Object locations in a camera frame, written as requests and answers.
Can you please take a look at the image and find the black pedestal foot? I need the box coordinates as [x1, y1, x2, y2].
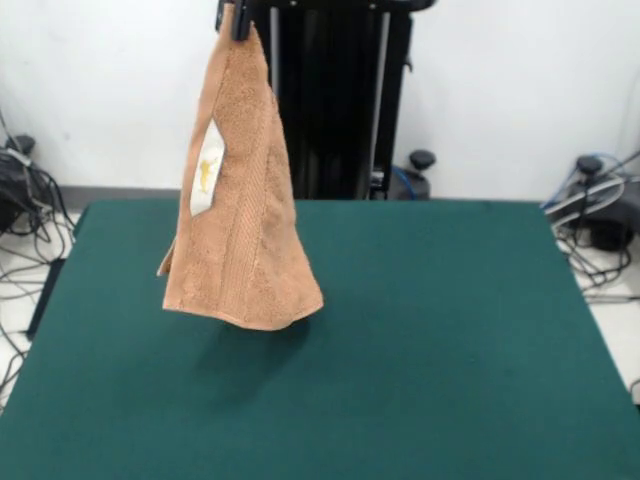
[547, 154, 640, 251]
[389, 148, 439, 200]
[0, 133, 39, 236]

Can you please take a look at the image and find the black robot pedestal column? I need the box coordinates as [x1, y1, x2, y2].
[249, 0, 436, 201]

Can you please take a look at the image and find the blue cable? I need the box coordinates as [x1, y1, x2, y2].
[542, 152, 629, 211]

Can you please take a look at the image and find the orange terry towel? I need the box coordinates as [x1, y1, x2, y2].
[157, 19, 325, 332]

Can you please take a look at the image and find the dark green table cloth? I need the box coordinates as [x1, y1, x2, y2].
[0, 199, 640, 480]

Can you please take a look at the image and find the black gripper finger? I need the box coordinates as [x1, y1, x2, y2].
[232, 0, 256, 42]
[215, 0, 235, 34]

